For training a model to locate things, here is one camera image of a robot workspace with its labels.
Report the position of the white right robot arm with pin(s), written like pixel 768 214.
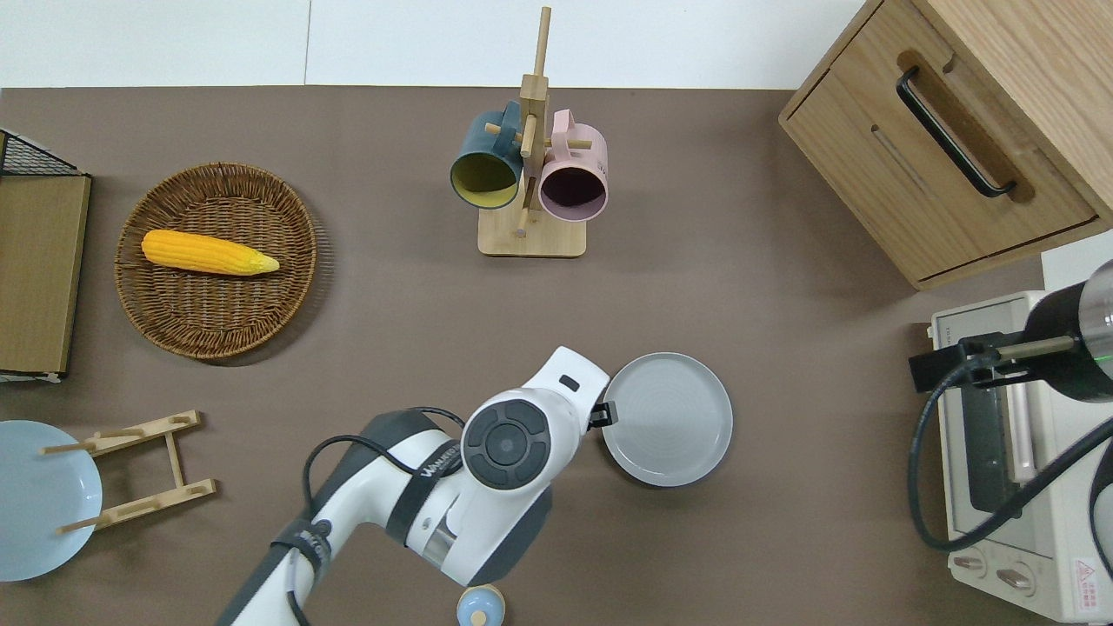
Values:
pixel 1104 296

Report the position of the pink mug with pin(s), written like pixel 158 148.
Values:
pixel 587 148

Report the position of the brown wicker basket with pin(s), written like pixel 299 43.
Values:
pixel 217 317

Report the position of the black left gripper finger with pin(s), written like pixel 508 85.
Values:
pixel 604 415

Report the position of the wooden plate rack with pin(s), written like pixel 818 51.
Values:
pixel 174 452

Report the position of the white toaster oven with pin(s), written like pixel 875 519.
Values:
pixel 1043 522

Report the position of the yellow corn cob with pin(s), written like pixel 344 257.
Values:
pixel 204 252

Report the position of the brown table mat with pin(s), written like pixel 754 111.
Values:
pixel 696 287

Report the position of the light blue plate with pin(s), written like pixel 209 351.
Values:
pixel 43 504

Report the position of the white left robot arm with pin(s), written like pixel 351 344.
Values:
pixel 504 443

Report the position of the gray round plate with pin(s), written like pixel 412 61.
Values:
pixel 669 417

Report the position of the wooden drawer cabinet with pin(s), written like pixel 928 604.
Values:
pixel 956 174

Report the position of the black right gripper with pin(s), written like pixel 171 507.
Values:
pixel 1065 348

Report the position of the dark blue mug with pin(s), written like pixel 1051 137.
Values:
pixel 474 143

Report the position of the wooden mug tree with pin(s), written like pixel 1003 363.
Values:
pixel 530 239

